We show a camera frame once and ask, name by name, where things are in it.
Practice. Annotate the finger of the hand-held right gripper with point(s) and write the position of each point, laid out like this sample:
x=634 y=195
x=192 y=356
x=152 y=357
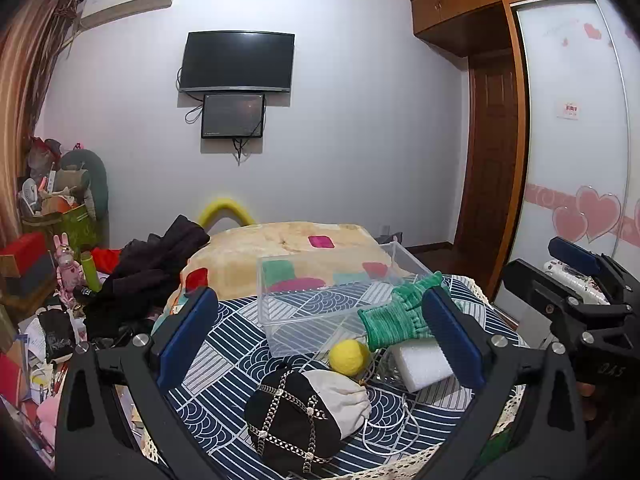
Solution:
x=532 y=282
x=575 y=255

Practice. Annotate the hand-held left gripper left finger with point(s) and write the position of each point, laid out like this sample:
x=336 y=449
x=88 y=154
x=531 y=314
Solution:
x=185 y=332

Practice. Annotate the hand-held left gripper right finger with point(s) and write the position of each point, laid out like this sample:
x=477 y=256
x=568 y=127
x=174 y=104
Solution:
x=450 y=340

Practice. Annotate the white foam block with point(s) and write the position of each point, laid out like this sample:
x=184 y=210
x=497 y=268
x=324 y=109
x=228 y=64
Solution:
x=420 y=367

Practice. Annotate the green knit glove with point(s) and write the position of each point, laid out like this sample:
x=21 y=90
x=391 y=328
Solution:
x=395 y=317

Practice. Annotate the yellow felt ball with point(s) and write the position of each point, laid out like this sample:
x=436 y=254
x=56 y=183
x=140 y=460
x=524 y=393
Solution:
x=348 y=356

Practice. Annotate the clear plastic storage box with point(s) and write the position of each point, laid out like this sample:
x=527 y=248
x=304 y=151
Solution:
x=320 y=310

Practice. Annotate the navy wave-pattern bedsheet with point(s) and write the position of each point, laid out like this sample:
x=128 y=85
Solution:
x=225 y=385

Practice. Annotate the black clothing pile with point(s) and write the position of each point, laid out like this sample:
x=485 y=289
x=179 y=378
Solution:
x=145 y=270

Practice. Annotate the heart-print sliding wardrobe door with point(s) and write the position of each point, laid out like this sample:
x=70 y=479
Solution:
x=575 y=170

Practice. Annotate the red cloth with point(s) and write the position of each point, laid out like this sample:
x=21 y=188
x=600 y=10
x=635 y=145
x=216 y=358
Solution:
x=106 y=259

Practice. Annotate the green cylinder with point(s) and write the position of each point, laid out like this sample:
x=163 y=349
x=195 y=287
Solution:
x=91 y=272

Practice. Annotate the small black pouch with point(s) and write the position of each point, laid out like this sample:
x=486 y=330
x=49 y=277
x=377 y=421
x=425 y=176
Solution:
x=56 y=335

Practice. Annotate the brown wooden door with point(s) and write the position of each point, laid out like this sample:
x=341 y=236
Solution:
x=487 y=160

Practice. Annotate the beige patch-print blanket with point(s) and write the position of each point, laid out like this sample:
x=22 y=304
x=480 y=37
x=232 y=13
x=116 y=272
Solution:
x=280 y=245

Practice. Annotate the yellow foam noodle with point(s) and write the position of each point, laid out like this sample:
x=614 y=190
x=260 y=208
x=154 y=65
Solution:
x=225 y=207

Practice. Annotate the pink rabbit toy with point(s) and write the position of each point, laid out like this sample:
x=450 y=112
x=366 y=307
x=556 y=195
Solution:
x=67 y=270

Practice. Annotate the red and white door sticker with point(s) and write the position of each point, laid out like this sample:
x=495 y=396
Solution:
x=569 y=110

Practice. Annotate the green cardboard box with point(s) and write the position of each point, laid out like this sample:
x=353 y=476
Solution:
x=70 y=227

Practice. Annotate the dark green pillow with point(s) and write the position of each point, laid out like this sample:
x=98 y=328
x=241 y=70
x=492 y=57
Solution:
x=97 y=180

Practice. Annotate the red box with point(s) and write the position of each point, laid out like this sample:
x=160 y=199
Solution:
x=25 y=255

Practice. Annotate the wooden overhead cabinet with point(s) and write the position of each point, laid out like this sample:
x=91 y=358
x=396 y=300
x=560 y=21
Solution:
x=460 y=5

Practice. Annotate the striped brown curtain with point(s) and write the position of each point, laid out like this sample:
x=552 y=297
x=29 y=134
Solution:
x=20 y=110

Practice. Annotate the white air conditioner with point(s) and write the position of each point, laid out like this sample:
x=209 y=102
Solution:
x=127 y=2

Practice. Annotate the small black wall monitor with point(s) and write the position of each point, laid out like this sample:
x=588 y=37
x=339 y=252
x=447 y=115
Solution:
x=232 y=115

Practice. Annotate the wall-mounted black television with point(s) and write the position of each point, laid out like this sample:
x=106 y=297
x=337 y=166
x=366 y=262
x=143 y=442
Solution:
x=236 y=61

